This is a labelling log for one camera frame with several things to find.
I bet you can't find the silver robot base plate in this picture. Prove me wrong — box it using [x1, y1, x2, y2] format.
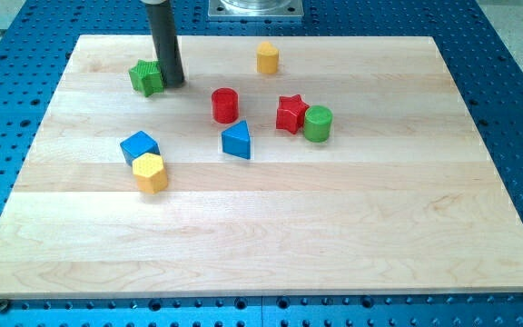
[208, 0, 304, 21]

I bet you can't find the green star block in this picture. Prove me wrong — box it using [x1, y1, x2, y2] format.
[128, 59, 164, 97]

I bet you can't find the yellow hexagon block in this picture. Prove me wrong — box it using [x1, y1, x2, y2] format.
[133, 153, 168, 193]

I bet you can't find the light wooden board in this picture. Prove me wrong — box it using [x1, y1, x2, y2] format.
[0, 35, 523, 299]

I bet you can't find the red star block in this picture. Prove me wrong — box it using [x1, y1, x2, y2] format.
[275, 94, 310, 134]

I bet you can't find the green cylinder block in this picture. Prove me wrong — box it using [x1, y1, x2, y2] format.
[303, 105, 333, 143]

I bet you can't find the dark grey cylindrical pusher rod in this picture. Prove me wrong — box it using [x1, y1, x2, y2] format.
[143, 0, 185, 88]

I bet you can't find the left board clamp screw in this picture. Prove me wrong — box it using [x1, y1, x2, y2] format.
[0, 299, 11, 313]

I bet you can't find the blue triangle block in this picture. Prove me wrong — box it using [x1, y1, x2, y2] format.
[221, 120, 251, 160]

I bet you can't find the blue cube block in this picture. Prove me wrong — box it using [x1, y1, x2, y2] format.
[120, 131, 160, 166]

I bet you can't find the red cylinder block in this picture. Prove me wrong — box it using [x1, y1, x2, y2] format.
[211, 87, 239, 124]

